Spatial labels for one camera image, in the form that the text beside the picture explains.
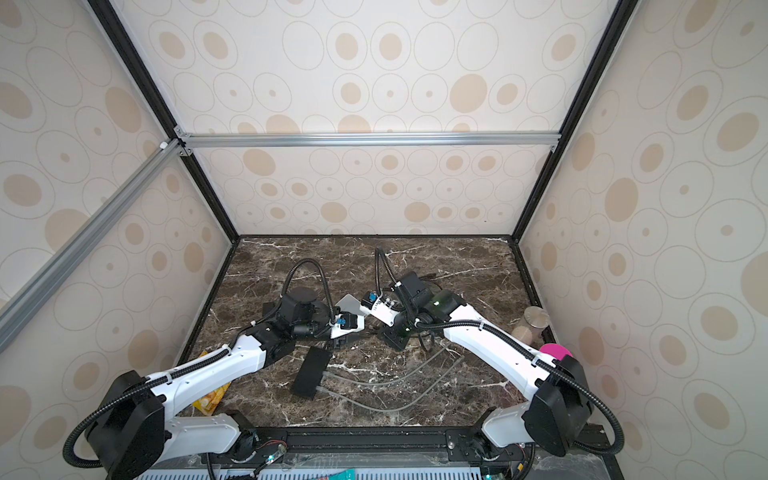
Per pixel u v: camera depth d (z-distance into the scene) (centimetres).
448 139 186
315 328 67
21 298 52
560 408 40
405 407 80
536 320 81
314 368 87
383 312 68
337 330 64
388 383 84
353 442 75
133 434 40
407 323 64
